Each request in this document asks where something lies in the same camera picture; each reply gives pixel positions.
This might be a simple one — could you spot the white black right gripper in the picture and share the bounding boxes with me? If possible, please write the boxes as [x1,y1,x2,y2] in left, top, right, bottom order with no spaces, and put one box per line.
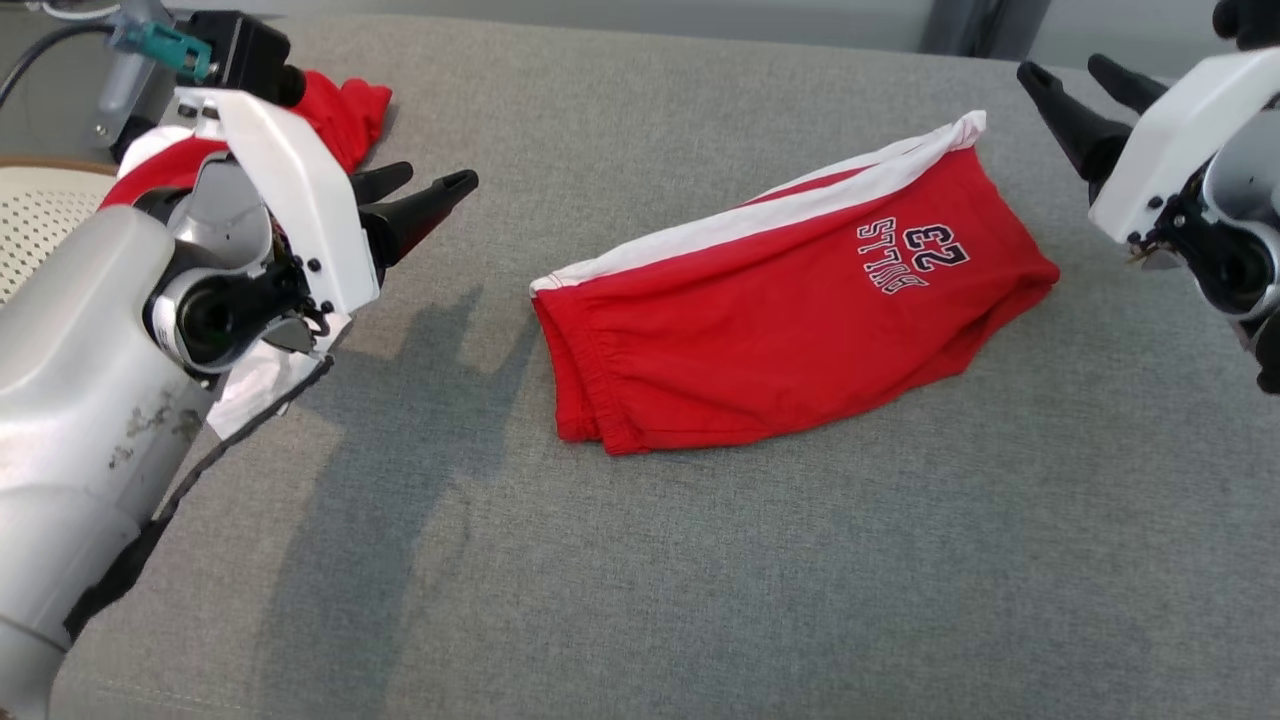
[1016,45,1280,247]

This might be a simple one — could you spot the teal left camera connector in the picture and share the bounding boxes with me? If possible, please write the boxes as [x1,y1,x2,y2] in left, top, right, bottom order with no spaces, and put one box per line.
[110,20,217,87]

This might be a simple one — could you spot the black left camera cable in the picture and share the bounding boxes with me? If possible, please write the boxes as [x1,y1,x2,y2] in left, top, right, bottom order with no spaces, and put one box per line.
[0,22,123,107]

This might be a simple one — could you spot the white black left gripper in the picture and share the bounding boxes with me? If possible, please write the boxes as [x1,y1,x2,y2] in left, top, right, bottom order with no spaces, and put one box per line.
[175,88,480,317]

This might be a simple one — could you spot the red shorts with white stripe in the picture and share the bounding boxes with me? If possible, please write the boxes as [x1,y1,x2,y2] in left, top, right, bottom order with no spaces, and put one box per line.
[529,109,1062,457]

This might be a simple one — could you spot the white perforated laundry basket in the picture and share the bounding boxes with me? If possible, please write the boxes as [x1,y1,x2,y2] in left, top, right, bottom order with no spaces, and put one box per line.
[0,155,119,303]

